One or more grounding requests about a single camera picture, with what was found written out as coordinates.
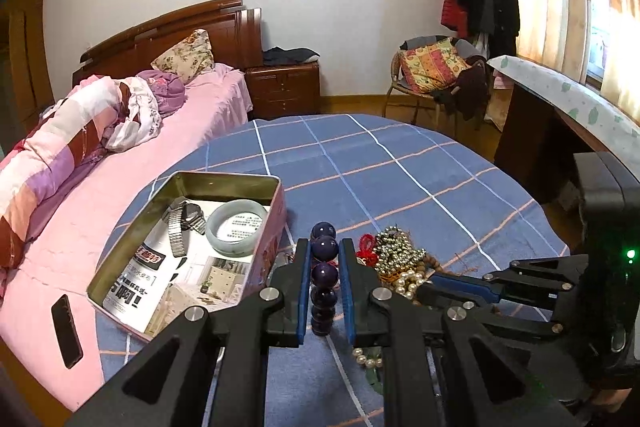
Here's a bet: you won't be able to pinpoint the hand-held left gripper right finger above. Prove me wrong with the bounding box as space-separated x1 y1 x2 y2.
338 237 576 427

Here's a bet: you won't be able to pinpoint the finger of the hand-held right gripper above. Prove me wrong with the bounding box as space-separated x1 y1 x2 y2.
431 253 591 308
416 281 568 344

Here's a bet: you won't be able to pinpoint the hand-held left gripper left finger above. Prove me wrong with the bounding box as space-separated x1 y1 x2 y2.
65 237 313 427

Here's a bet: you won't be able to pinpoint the wooden bead necklace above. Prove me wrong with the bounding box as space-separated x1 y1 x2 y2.
379 254 444 294

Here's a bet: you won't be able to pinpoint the red cord charm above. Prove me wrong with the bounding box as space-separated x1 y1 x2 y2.
356 234 381 268

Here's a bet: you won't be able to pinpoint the purple bead bracelet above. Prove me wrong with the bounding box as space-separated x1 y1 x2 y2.
309 222 341 338

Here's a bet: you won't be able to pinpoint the pearl necklace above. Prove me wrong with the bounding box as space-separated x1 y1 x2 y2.
351 269 428 369

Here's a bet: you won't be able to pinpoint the pink metal tin box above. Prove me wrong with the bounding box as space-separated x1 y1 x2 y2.
86 172 287 344

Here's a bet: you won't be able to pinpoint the silver bead bracelet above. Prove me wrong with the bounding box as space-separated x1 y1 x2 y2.
374 224 428 280

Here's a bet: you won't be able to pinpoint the person's right hand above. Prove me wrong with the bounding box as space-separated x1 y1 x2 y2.
592 387 636 415

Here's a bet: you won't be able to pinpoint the dark wooden desk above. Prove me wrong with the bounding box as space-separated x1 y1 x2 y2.
492 77 616 208

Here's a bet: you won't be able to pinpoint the pale jade bangle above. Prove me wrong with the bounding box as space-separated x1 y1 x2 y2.
206 200 270 254

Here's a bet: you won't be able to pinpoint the white leaf-print desk cover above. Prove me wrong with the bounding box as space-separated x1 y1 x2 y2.
487 55 640 152

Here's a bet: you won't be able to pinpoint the blue plaid cloth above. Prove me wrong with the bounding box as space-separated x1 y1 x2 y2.
95 113 571 427

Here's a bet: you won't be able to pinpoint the silver wrist watch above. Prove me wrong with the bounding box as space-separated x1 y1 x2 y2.
162 201 207 258

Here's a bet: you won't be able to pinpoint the pink patterned hanging cloth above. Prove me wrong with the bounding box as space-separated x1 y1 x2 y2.
484 71 512 130

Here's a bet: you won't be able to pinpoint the printed paper leaflet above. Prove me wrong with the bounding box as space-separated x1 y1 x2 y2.
102 206 262 334

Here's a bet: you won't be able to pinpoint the window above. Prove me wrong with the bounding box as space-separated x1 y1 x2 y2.
584 0 613 82

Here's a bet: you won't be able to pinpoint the dark maroon garment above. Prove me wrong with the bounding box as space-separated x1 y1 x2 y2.
432 66 493 121

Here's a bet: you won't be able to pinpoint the wooden nightstand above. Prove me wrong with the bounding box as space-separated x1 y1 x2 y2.
245 61 321 120

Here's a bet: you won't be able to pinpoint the wicker chair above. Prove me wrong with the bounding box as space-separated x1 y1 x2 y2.
382 36 488 128

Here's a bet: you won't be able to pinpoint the colourful patchwork cushion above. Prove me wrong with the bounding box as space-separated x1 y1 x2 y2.
398 38 471 94

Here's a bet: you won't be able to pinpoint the dark folded clothes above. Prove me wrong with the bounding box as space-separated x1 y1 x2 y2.
261 47 321 68

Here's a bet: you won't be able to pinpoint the white floral garment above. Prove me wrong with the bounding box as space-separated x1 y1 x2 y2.
105 77 163 152

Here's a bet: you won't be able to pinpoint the black smartphone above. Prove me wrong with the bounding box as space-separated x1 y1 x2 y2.
51 294 84 369

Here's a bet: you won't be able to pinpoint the purple garment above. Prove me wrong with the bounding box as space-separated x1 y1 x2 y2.
135 69 187 118

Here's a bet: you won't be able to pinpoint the red hanging jacket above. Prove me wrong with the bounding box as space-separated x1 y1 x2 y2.
440 0 469 38

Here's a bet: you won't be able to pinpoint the floral pillow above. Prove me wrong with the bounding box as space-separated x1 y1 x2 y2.
151 28 216 84

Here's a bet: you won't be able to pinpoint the pink patchwork quilt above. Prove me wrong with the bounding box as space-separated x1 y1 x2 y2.
0 76 132 269

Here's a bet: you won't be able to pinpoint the wooden bed headboard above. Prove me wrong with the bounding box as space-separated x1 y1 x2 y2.
72 0 263 88

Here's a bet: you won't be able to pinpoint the wooden wardrobe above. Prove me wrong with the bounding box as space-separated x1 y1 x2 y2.
0 0 56 148

